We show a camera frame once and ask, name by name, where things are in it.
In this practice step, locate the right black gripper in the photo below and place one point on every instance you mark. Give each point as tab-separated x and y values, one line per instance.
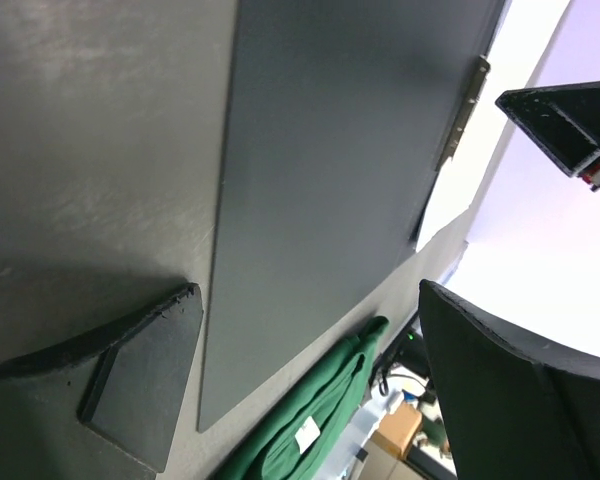
563	121

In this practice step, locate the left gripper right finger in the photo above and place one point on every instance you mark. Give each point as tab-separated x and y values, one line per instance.
516	405

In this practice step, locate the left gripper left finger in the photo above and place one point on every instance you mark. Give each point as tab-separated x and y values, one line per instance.
103	404

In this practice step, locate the white folder black inside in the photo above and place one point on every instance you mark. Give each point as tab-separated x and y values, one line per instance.
338	113

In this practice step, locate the white printed paper stack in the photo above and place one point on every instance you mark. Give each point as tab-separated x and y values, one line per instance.
520	42

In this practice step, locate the green folded t-shirt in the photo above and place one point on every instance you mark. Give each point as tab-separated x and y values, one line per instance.
295	437

